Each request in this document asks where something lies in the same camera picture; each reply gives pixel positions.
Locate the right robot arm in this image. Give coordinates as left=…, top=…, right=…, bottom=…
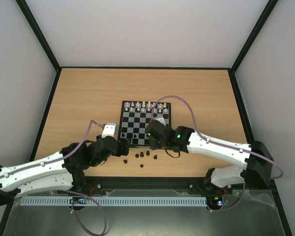
left=146, top=119, right=273, bottom=193

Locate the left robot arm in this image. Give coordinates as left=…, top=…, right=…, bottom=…
left=0, top=136, right=131, bottom=206

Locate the black and silver chessboard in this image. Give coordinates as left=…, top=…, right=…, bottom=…
left=118, top=101, right=172, bottom=148

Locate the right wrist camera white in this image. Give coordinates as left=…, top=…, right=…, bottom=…
left=155, top=117, right=166, bottom=126

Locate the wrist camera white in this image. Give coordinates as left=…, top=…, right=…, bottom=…
left=101, top=122, right=118, bottom=138
left=155, top=117, right=166, bottom=126

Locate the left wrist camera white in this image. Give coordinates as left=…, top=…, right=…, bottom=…
left=101, top=122, right=118, bottom=138

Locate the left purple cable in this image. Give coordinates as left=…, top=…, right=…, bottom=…
left=0, top=119, right=108, bottom=236

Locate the purple cable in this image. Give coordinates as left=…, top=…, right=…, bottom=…
left=0, top=119, right=108, bottom=236
left=151, top=95, right=285, bottom=212

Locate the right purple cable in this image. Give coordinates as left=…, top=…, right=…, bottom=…
left=151, top=95, right=285, bottom=212

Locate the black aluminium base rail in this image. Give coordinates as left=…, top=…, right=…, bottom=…
left=14, top=176, right=273, bottom=196

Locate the light blue cable duct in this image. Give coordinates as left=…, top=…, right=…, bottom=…
left=20, top=196, right=207, bottom=207

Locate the black cage frame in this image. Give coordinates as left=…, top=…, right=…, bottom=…
left=0, top=0, right=293, bottom=236

